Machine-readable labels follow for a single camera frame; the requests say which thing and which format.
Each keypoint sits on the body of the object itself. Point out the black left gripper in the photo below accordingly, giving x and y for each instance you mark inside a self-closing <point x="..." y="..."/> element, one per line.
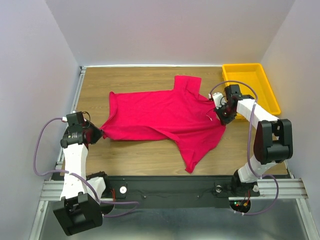
<point x="98" y="133"/>

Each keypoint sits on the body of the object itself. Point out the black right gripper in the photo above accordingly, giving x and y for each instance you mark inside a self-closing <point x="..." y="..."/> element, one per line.
<point x="224" y="120"/>

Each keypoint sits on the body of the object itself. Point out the pink red t shirt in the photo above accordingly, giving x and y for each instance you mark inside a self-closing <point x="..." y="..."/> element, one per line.
<point x="181" y="114"/>

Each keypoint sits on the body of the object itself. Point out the yellow plastic tray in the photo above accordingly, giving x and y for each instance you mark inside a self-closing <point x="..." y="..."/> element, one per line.
<point x="252" y="74"/>

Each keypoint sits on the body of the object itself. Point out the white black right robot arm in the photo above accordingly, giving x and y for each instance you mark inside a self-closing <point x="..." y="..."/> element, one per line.
<point x="273" y="140"/>

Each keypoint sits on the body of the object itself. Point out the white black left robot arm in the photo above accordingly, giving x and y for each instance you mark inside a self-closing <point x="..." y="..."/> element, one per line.
<point x="78" y="209"/>

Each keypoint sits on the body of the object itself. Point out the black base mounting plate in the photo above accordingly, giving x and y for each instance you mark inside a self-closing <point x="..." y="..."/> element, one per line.
<point x="172" y="192"/>

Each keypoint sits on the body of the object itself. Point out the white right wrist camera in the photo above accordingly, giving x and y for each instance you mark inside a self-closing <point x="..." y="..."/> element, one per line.
<point x="217" y="98"/>

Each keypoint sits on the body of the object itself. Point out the aluminium frame rail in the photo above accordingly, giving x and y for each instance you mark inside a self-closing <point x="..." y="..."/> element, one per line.
<point x="287" y="189"/>

